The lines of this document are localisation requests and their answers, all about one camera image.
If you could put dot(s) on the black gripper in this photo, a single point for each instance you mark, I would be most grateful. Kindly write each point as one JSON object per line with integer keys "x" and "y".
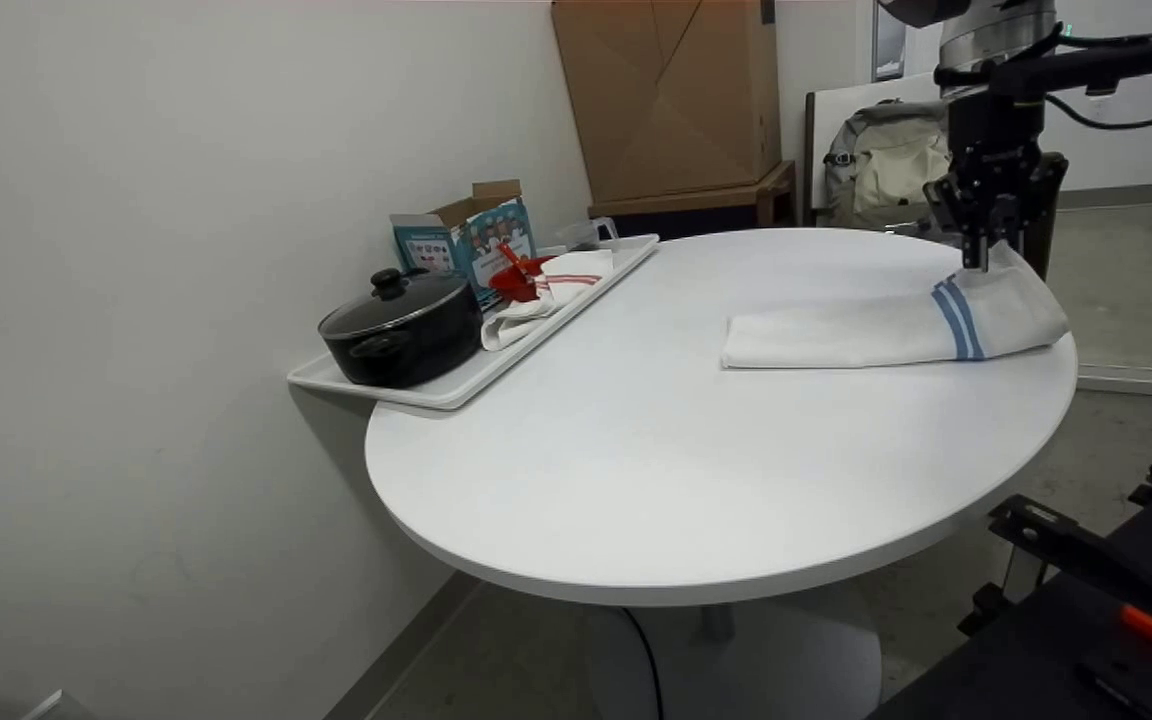
{"x": 990, "y": 193}

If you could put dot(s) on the white towel with blue stripes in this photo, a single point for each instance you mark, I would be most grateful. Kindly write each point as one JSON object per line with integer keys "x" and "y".
{"x": 967, "y": 318}

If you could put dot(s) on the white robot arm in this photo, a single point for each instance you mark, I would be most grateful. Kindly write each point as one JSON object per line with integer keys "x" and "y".
{"x": 981, "y": 36}

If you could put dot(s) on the dark wooden chair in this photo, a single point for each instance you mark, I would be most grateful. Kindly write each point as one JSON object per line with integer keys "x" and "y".
{"x": 1042, "y": 209}

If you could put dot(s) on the large brown cardboard box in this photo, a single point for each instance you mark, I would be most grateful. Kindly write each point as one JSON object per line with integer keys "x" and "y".
{"x": 671, "y": 99}

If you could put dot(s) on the white rectangular tray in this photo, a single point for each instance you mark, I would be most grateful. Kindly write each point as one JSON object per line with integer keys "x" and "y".
{"x": 463, "y": 386}

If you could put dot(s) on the round white table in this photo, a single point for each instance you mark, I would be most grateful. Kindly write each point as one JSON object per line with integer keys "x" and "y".
{"x": 715, "y": 523}

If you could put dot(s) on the black orange clamp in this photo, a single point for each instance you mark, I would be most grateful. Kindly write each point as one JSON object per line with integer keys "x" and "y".
{"x": 1075, "y": 548}

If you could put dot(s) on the red white cloth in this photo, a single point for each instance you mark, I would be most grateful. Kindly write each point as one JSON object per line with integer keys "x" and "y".
{"x": 537, "y": 289}

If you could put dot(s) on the blue white carton box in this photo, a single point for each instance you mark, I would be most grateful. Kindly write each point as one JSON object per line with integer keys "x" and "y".
{"x": 472, "y": 237}

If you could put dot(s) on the black cooking pot with lid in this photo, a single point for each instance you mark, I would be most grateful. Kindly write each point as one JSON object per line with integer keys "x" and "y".
{"x": 409, "y": 330}

